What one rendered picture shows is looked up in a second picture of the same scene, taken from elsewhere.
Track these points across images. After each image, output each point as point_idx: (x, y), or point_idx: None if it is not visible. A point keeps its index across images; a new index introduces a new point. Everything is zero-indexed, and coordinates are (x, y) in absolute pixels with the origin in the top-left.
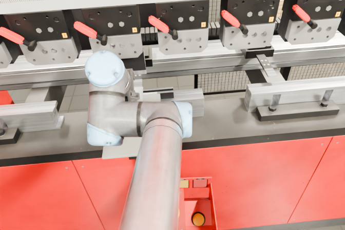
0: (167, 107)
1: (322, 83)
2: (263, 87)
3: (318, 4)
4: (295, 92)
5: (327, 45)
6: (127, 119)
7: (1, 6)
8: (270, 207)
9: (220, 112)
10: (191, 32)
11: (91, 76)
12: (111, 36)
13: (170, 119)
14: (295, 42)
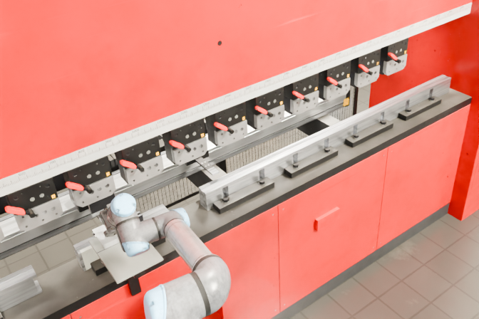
0: (170, 213)
1: (254, 166)
2: (212, 185)
3: (229, 117)
4: (237, 180)
5: (248, 132)
6: (150, 229)
7: (4, 189)
8: (258, 297)
9: None
10: (150, 161)
11: (120, 211)
12: (90, 184)
13: (178, 218)
14: (224, 144)
